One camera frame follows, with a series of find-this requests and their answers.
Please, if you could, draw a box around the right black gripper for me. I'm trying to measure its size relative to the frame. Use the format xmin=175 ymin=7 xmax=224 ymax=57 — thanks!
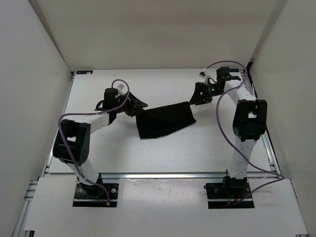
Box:
xmin=189 ymin=82 xmax=225 ymax=105

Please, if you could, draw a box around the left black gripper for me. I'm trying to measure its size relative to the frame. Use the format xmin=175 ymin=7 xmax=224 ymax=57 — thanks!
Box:
xmin=113 ymin=91 xmax=147 ymax=117

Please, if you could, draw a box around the black skirt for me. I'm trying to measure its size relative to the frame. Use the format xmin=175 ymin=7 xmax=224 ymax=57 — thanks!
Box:
xmin=136 ymin=102 xmax=196 ymax=139

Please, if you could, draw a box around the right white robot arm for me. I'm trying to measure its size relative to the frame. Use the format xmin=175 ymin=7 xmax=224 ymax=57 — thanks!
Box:
xmin=189 ymin=67 xmax=268 ymax=198

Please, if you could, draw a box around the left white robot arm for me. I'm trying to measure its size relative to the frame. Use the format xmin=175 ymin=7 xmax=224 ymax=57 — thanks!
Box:
xmin=53 ymin=88 xmax=148 ymax=198

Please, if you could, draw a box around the left blue label sticker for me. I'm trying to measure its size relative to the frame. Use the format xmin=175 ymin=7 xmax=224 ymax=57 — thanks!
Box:
xmin=76 ymin=70 xmax=93 ymax=75

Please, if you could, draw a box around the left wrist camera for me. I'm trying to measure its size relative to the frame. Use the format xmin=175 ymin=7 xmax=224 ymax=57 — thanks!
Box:
xmin=117 ymin=83 xmax=126 ymax=96

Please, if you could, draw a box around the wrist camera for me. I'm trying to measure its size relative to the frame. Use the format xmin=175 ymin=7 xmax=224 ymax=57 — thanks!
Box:
xmin=199 ymin=71 xmax=210 ymax=84
xmin=117 ymin=83 xmax=126 ymax=96

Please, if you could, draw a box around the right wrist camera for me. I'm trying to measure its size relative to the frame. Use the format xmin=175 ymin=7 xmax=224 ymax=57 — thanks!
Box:
xmin=199 ymin=71 xmax=210 ymax=84

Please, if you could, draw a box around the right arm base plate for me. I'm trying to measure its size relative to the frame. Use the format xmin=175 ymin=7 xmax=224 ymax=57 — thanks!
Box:
xmin=203 ymin=182 xmax=255 ymax=209

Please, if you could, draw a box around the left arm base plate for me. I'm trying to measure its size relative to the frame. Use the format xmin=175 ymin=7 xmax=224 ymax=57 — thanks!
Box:
xmin=73 ymin=182 xmax=119 ymax=208

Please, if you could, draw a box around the front aluminium rail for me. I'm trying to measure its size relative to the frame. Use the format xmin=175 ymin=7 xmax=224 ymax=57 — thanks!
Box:
xmin=43 ymin=172 xmax=277 ymax=179

